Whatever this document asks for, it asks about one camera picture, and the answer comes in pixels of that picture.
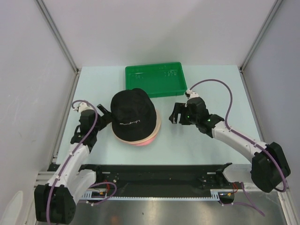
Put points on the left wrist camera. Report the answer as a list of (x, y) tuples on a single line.
[(82, 106)]

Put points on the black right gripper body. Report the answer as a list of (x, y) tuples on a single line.
[(186, 118)]

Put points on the green plastic tray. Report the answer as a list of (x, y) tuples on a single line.
[(157, 80)]

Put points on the beige smile bucket hat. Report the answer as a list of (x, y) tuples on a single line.
[(154, 133)]

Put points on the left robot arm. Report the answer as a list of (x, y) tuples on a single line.
[(56, 200)]

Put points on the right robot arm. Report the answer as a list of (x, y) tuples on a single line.
[(269, 166)]

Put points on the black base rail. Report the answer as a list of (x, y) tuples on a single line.
[(162, 181)]

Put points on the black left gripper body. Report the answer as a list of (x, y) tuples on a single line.
[(102, 121)]

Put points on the aluminium frame post left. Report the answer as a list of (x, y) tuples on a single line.
[(56, 33)]

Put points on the white cable duct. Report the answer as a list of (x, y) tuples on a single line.
[(215, 195)]

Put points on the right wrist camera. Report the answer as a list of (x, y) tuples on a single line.
[(191, 94)]

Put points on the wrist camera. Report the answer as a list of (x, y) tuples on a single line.
[(191, 94), (82, 106)]

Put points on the aluminium frame post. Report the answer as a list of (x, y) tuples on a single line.
[(262, 32), (56, 33)]

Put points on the aluminium frame post right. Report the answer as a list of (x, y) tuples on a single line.
[(262, 32)]

